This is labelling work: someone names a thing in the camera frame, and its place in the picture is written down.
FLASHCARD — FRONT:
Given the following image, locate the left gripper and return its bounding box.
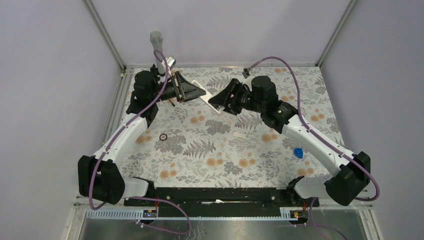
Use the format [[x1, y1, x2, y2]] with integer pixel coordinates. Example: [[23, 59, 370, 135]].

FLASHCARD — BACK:
[[150, 71, 206, 103]]

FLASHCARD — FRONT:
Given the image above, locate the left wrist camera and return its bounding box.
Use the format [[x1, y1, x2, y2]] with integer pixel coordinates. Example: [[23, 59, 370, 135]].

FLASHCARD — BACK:
[[166, 56, 176, 69]]

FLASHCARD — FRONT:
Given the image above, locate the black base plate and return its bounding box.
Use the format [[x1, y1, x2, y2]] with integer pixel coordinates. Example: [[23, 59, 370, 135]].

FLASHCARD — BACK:
[[124, 187, 320, 218]]

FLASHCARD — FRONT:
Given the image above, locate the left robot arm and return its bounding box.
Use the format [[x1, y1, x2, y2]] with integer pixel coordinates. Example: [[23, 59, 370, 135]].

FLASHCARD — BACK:
[[77, 67, 206, 206]]

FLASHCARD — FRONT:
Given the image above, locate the white remote control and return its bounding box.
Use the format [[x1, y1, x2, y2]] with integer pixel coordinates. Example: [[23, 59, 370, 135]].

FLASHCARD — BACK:
[[191, 80, 223, 114]]

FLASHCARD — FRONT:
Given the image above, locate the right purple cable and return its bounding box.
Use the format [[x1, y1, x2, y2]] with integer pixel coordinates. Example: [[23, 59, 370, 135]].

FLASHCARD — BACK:
[[245, 56, 381, 240]]

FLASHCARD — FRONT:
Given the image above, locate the blue plastic piece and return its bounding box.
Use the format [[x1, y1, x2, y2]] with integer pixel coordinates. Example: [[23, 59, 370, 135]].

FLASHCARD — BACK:
[[293, 148, 304, 159]]

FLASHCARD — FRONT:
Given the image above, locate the grey microphone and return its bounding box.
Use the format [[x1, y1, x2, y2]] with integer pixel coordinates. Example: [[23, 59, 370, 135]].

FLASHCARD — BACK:
[[150, 30, 165, 77]]

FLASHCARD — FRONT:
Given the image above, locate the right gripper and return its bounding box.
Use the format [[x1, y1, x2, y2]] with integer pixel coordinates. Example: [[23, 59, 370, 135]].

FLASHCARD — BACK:
[[208, 78, 265, 116]]

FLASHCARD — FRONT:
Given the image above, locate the white battery cover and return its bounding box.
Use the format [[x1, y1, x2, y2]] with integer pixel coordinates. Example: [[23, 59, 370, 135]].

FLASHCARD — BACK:
[[233, 131, 247, 139]]

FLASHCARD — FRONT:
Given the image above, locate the white slotted cable duct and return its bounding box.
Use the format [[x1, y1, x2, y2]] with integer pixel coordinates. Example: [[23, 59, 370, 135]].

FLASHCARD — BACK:
[[85, 206, 309, 221]]

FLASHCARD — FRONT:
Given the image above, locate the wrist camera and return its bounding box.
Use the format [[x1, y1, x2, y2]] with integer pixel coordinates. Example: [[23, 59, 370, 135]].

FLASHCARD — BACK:
[[166, 56, 176, 69], [242, 68, 251, 79]]

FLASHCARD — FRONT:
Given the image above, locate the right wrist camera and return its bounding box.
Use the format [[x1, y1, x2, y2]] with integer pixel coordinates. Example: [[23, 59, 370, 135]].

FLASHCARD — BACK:
[[242, 68, 251, 79]]

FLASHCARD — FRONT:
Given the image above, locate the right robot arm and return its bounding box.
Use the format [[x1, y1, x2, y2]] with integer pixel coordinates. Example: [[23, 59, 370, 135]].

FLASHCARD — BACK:
[[208, 76, 375, 206]]

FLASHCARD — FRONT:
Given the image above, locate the floral patterned mat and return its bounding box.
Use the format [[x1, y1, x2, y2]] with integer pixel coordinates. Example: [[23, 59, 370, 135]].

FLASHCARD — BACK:
[[120, 67, 344, 188]]

